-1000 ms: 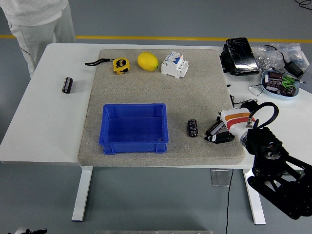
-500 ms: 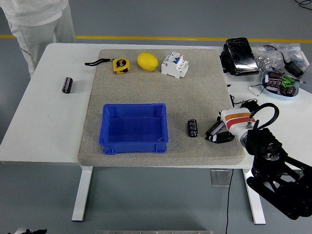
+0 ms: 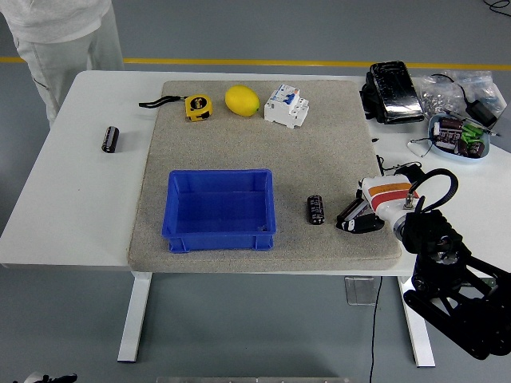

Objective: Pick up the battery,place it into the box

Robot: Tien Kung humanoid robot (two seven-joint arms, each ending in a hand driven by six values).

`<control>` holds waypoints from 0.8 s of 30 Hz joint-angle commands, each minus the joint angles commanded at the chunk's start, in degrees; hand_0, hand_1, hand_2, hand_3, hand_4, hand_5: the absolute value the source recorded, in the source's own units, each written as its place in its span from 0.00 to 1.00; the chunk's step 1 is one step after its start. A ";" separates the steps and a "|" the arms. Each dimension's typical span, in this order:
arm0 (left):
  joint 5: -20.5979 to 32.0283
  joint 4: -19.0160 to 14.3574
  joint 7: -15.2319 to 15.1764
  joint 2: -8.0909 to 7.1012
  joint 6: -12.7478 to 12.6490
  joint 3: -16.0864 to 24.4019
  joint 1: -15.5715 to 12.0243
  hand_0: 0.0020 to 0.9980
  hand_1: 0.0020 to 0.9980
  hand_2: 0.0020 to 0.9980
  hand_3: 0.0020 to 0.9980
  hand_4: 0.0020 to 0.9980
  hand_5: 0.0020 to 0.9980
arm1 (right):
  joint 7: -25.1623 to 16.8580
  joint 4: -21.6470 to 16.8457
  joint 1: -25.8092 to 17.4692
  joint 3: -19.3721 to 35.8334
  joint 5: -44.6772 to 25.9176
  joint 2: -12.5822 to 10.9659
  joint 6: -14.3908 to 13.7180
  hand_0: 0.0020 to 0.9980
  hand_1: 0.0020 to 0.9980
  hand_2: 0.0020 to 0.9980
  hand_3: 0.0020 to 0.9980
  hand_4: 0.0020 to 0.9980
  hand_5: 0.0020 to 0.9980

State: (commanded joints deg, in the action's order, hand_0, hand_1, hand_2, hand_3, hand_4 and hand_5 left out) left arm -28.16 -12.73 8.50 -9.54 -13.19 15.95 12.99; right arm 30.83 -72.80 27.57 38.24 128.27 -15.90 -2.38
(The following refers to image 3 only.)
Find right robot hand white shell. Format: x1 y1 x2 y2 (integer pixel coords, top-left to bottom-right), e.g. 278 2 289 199
335 175 421 235

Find dark battery with grey stripe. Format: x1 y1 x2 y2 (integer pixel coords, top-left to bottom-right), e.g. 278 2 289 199
337 199 366 223

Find dark brown capacitor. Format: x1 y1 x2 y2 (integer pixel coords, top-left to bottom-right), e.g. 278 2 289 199
457 140 487 160

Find grey-brown mat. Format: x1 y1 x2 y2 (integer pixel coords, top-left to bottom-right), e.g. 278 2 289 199
126 80 402 274

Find clear plastic bag of screws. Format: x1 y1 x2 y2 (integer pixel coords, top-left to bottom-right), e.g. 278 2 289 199
414 70 506 120

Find yellow lemon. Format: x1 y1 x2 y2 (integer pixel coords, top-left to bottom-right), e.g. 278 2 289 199
224 85 261 117

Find blue plastic box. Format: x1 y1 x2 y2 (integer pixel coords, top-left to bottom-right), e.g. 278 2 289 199
160 168 277 254

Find black battery with white print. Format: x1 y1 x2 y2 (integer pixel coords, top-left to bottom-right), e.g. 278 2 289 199
306 194 326 226

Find light blue bowl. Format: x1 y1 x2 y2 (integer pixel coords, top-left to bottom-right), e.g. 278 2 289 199
427 113 491 164

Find black cylindrical battery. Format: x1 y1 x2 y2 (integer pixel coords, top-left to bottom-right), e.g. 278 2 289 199
101 125 121 154

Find black looped floor cable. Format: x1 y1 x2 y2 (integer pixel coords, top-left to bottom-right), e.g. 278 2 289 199
484 0 511 18

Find small black charger block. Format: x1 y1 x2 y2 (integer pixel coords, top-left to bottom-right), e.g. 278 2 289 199
393 164 426 183

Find white and black wire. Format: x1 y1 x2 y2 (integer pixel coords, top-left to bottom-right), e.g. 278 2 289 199
406 135 437 157

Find person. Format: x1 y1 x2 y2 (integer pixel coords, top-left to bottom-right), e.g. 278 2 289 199
0 0 125 128

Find black glossy device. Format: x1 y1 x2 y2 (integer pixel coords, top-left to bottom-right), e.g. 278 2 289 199
358 60 425 124

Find green connector pile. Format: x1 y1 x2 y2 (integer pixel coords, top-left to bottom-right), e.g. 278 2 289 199
461 124 484 144

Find thin black cord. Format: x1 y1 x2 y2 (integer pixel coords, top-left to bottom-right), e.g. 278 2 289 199
375 154 420 176

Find white circuit breaker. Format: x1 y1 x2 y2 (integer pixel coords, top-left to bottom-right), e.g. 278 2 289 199
263 83 311 130

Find metal floor plate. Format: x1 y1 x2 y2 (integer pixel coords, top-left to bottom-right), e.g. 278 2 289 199
344 276 379 306

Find white table leg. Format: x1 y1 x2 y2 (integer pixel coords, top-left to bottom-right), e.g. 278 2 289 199
398 275 436 368
117 271 153 363

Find yellow tape measure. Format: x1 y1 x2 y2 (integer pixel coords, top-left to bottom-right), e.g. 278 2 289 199
138 93 213 123

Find black pen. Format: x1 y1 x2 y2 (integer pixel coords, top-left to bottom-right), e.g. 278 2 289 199
445 111 502 137

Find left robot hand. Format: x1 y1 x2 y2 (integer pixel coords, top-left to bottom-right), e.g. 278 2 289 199
23 373 77 383

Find large brown capacitor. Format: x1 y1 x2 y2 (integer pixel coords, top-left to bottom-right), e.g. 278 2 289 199
438 117 464 152

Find black power adapter with cord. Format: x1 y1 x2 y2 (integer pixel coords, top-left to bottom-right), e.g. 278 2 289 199
430 73 499 128

